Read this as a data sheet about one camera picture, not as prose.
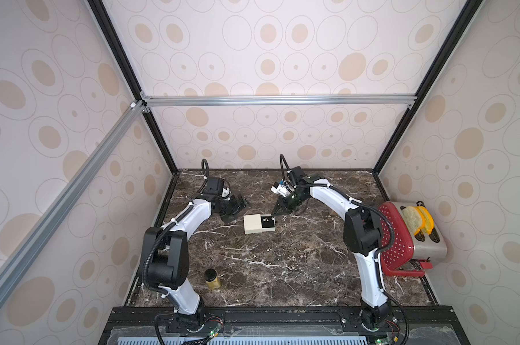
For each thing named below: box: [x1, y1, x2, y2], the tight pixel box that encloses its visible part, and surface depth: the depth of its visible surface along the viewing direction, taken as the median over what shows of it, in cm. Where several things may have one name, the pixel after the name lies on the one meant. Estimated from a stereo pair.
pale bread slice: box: [402, 205, 423, 236], surface depth 80 cm
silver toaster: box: [388, 201, 447, 263], surface depth 76 cm
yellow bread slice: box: [413, 205, 435, 236], surface depth 78 cm
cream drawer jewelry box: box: [242, 213, 276, 235], surface depth 97 cm
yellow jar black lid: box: [203, 268, 222, 290], surface depth 78 cm
